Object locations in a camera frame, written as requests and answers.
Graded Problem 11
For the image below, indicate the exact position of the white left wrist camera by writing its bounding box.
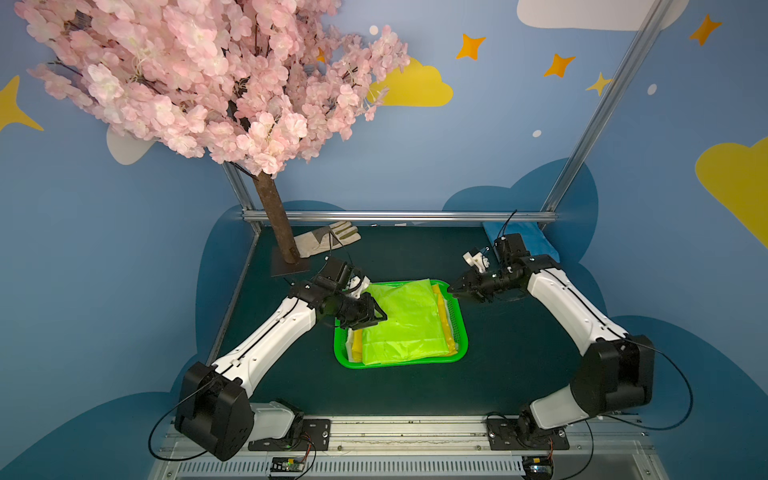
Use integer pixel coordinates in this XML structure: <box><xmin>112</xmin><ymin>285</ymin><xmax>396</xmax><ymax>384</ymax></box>
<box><xmin>345</xmin><ymin>276</ymin><xmax>370</xmax><ymax>299</ymax></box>

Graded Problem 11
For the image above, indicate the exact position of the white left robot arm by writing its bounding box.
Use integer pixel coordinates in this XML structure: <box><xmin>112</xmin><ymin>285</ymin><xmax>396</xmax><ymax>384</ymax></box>
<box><xmin>174</xmin><ymin>258</ymin><xmax>388</xmax><ymax>461</ymax></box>

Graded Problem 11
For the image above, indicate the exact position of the left circuit board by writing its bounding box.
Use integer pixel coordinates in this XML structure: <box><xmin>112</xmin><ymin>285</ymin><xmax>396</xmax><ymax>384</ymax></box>
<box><xmin>269</xmin><ymin>457</ymin><xmax>308</xmax><ymax>475</ymax></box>

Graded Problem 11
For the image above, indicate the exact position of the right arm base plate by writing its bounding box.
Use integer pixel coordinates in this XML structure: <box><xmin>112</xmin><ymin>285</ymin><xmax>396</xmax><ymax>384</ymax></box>
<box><xmin>484</xmin><ymin>415</ymin><xmax>570</xmax><ymax>451</ymax></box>

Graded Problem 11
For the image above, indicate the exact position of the aluminium frame post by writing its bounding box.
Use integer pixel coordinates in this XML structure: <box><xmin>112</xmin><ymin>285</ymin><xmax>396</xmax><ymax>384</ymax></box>
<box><xmin>540</xmin><ymin>0</ymin><xmax>673</xmax><ymax>217</ymax></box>
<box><xmin>222</xmin><ymin>162</ymin><xmax>262</xmax><ymax>236</ymax></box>

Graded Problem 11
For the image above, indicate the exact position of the tree base plate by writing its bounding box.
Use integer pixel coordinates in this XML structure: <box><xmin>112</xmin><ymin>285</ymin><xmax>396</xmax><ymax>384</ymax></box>
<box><xmin>270</xmin><ymin>247</ymin><xmax>311</xmax><ymax>277</ymax></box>

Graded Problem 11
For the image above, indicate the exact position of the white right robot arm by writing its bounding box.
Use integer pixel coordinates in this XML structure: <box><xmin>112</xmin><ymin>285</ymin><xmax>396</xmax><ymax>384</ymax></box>
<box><xmin>448</xmin><ymin>234</ymin><xmax>655</xmax><ymax>442</ymax></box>

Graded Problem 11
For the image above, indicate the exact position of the lime green raincoat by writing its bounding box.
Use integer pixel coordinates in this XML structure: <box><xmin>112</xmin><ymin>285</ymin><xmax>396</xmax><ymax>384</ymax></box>
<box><xmin>362</xmin><ymin>279</ymin><xmax>448</xmax><ymax>366</ymax></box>

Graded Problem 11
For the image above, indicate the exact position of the yellow raincoat back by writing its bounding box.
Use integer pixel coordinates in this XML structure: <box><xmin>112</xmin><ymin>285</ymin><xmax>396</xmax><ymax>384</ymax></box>
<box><xmin>432</xmin><ymin>284</ymin><xmax>458</xmax><ymax>357</ymax></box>

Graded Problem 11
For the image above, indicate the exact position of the yellow raincoat front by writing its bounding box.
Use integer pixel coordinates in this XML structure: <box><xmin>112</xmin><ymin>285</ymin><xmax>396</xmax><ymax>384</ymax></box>
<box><xmin>347</xmin><ymin>330</ymin><xmax>363</xmax><ymax>363</ymax></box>

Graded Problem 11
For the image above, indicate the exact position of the right circuit board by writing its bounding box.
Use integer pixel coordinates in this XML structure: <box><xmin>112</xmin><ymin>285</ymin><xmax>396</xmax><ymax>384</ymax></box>
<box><xmin>522</xmin><ymin>456</ymin><xmax>554</xmax><ymax>480</ymax></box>

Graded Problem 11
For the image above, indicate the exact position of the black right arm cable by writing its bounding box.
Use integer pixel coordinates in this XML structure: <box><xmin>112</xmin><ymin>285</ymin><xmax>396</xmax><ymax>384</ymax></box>
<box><xmin>599</xmin><ymin>338</ymin><xmax>695</xmax><ymax>432</ymax></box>

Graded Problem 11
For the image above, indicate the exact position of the blue raincoat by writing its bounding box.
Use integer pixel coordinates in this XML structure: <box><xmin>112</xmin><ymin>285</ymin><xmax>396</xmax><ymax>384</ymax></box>
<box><xmin>482</xmin><ymin>222</ymin><xmax>560</xmax><ymax>262</ymax></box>

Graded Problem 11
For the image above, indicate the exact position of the beige folded cloth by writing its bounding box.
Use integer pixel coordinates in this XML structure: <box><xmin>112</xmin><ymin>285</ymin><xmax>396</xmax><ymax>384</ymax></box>
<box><xmin>294</xmin><ymin>221</ymin><xmax>361</xmax><ymax>258</ymax></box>

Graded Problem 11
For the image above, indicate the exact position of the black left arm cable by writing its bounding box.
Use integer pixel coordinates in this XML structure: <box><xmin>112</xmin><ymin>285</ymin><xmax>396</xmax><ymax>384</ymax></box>
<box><xmin>147</xmin><ymin>383</ymin><xmax>211</xmax><ymax>463</ymax></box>

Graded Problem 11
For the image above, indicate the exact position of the circuit board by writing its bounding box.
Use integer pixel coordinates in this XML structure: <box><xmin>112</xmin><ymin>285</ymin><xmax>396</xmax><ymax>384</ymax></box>
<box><xmin>269</xmin><ymin>457</ymin><xmax>308</xmax><ymax>475</ymax></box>
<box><xmin>522</xmin><ymin>456</ymin><xmax>554</xmax><ymax>480</ymax></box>

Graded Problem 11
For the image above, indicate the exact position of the aluminium frame post left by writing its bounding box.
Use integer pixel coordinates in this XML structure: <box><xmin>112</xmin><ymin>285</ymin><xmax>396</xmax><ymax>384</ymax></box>
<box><xmin>222</xmin><ymin>162</ymin><xmax>262</xmax><ymax>236</ymax></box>

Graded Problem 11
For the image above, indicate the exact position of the pink cherry blossom tree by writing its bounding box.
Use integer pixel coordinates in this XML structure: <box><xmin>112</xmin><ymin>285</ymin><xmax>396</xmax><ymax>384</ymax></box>
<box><xmin>14</xmin><ymin>1</ymin><xmax>410</xmax><ymax>264</ymax></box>

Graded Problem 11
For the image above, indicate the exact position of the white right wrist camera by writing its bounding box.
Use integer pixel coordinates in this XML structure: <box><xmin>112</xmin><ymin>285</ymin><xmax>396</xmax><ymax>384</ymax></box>
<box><xmin>462</xmin><ymin>248</ymin><xmax>490</xmax><ymax>274</ymax></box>

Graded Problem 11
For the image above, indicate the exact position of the green plastic basket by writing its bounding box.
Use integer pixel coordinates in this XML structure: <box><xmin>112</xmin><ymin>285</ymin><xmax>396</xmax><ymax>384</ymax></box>
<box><xmin>333</xmin><ymin>279</ymin><xmax>469</xmax><ymax>370</ymax></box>

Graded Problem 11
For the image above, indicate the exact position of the aluminium frame crossbar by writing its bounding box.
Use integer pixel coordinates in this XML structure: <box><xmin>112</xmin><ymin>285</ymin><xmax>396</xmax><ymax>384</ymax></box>
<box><xmin>242</xmin><ymin>210</ymin><xmax>557</xmax><ymax>223</ymax></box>

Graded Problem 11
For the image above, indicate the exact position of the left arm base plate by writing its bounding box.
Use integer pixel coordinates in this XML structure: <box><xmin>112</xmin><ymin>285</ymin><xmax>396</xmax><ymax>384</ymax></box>
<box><xmin>247</xmin><ymin>418</ymin><xmax>332</xmax><ymax>452</ymax></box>

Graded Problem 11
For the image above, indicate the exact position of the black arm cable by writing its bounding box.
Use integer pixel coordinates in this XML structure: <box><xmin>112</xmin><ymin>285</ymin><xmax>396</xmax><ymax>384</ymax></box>
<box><xmin>599</xmin><ymin>338</ymin><xmax>695</xmax><ymax>432</ymax></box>
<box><xmin>147</xmin><ymin>383</ymin><xmax>211</xmax><ymax>463</ymax></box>

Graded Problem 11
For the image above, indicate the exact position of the yellow raincoat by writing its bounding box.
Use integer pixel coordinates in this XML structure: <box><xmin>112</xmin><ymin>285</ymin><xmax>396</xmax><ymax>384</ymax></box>
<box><xmin>432</xmin><ymin>284</ymin><xmax>458</xmax><ymax>357</ymax></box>
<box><xmin>347</xmin><ymin>330</ymin><xmax>363</xmax><ymax>363</ymax></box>

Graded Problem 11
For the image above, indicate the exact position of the aluminium frame post right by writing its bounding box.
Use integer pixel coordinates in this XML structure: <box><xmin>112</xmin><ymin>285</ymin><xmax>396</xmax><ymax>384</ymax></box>
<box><xmin>540</xmin><ymin>0</ymin><xmax>673</xmax><ymax>217</ymax></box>

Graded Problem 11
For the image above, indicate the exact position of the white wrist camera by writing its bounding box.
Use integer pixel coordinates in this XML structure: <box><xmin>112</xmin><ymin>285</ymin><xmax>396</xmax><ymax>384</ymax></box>
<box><xmin>345</xmin><ymin>276</ymin><xmax>370</xmax><ymax>299</ymax></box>
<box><xmin>462</xmin><ymin>248</ymin><xmax>490</xmax><ymax>274</ymax></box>

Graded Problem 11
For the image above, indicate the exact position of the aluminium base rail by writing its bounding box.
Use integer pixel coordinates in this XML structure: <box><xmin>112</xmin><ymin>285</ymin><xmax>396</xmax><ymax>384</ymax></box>
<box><xmin>149</xmin><ymin>415</ymin><xmax>667</xmax><ymax>479</ymax></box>

